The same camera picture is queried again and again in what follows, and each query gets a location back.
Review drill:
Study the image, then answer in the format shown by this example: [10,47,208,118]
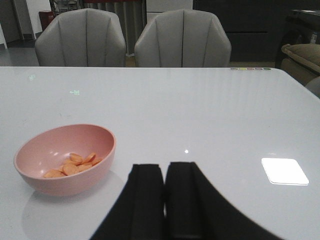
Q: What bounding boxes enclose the red waste bin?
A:
[38,10,55,31]

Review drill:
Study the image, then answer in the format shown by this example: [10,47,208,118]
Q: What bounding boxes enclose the right grey upholstered chair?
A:
[134,9,232,68]

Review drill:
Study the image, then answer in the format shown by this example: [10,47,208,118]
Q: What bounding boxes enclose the white cabinet block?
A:
[146,0,194,22]

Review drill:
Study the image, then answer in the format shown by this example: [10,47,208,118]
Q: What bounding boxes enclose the left grey upholstered chair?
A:
[35,8,126,68]

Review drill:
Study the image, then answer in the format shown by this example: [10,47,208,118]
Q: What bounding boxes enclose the pink plastic bowl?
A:
[14,124,117,196]

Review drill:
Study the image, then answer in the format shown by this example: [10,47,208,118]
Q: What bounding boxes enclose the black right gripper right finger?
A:
[165,162,278,240]

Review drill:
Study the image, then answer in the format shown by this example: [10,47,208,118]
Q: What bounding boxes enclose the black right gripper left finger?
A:
[91,164,165,240]

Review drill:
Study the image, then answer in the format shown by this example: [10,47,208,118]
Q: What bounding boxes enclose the grey upholstered chair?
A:
[134,9,232,68]
[35,8,126,68]

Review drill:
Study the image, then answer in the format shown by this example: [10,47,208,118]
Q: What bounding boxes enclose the orange ham slices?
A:
[43,152,103,178]

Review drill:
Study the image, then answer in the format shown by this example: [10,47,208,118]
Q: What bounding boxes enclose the coloured sticker strip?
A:
[230,67,272,71]

